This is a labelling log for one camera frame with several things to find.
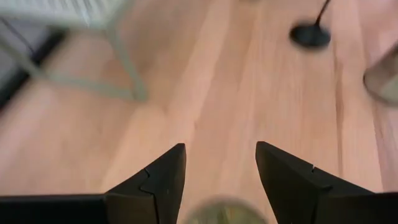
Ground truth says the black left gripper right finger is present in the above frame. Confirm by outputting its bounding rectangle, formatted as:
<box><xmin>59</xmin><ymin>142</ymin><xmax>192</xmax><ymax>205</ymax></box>
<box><xmin>255</xmin><ymin>141</ymin><xmax>377</xmax><ymax>224</ymax></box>

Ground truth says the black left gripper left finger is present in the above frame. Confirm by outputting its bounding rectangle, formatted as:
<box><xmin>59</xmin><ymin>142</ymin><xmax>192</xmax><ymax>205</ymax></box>
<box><xmin>104</xmin><ymin>142</ymin><xmax>187</xmax><ymax>224</ymax></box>

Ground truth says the silver metal candle cup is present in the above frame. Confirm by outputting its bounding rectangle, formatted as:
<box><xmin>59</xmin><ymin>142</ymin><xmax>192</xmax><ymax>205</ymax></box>
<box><xmin>363</xmin><ymin>43</ymin><xmax>398</xmax><ymax>106</ymax></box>
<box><xmin>183</xmin><ymin>195</ymin><xmax>269</xmax><ymax>224</ymax></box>

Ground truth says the black stemmed candlestick holder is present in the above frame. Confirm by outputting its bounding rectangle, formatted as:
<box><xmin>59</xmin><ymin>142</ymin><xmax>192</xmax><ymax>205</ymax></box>
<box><xmin>289</xmin><ymin>0</ymin><xmax>333</xmax><ymax>49</ymax></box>

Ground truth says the pale green perforated metal shelf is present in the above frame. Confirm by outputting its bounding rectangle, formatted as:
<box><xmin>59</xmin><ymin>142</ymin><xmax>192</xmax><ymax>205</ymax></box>
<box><xmin>0</xmin><ymin>0</ymin><xmax>149</xmax><ymax>102</ymax></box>

